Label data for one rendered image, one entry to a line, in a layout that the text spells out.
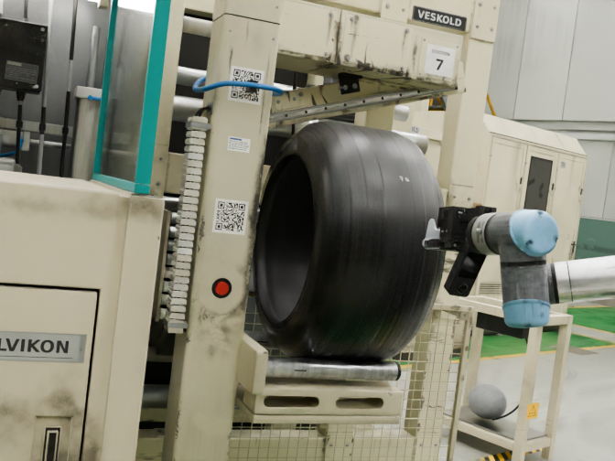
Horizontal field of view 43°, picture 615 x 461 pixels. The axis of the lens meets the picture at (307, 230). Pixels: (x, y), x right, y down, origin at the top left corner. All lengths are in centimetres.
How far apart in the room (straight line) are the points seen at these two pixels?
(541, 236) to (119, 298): 67
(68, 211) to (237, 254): 81
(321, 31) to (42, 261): 128
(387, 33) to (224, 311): 89
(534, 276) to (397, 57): 102
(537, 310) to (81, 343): 72
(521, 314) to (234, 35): 86
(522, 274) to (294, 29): 102
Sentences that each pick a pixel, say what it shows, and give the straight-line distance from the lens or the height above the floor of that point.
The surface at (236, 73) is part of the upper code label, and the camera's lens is 173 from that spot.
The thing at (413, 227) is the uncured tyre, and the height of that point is 125.
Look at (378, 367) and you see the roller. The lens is 183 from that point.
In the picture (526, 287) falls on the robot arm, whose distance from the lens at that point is 131.
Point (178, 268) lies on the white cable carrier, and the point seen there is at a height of 109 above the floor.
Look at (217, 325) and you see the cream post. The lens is 175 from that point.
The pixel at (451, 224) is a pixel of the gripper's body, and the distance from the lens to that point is 146.
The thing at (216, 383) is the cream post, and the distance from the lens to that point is 178.
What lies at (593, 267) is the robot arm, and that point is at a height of 123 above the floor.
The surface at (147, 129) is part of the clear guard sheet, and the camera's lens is 98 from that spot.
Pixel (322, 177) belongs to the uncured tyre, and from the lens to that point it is 167.
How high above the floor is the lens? 130
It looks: 3 degrees down
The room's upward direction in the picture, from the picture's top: 7 degrees clockwise
